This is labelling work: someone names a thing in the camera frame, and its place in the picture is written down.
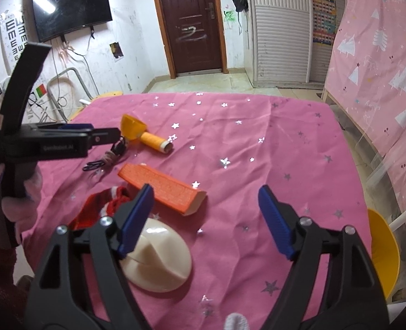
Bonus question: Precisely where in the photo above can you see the orange thread spool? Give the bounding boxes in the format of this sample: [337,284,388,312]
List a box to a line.
[140,132,173,154]

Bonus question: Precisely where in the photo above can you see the yellow plastic funnel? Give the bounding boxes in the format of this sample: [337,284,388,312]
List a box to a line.
[120,114,147,141]

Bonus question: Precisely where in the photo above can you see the right gloved hand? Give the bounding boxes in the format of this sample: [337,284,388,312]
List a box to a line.
[223,313,250,330]

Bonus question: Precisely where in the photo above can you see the red striped knit sock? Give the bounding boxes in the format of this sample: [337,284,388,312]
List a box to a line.
[68,186,132,230]

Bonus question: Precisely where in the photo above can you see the cream plastic dome lid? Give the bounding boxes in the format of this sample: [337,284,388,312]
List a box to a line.
[120,218,193,293]

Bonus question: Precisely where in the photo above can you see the pink star tablecloth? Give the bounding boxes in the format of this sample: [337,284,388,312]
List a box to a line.
[23,92,371,329]

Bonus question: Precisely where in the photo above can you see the yellow wooden stool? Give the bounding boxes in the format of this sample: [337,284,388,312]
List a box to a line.
[68,91,123,122]

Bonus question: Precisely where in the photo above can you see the eye test chart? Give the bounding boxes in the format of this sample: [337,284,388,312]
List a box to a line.
[0,10,28,75]

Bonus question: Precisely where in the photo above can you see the white slatted wardrobe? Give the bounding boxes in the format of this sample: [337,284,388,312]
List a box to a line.
[244,0,345,89]

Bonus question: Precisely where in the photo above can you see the pink bed curtain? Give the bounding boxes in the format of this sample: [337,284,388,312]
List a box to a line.
[325,0,406,211]

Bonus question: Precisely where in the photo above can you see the dark brown door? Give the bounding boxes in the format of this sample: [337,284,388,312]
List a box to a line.
[154,0,228,78]

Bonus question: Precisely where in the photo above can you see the black hair tie bundle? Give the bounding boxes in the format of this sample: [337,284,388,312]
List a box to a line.
[82,137,128,173]

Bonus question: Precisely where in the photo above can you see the black wall television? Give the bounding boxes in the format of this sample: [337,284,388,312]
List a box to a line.
[32,0,112,42]

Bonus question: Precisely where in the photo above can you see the colourful wall chart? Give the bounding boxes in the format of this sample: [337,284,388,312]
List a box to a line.
[312,0,337,45]

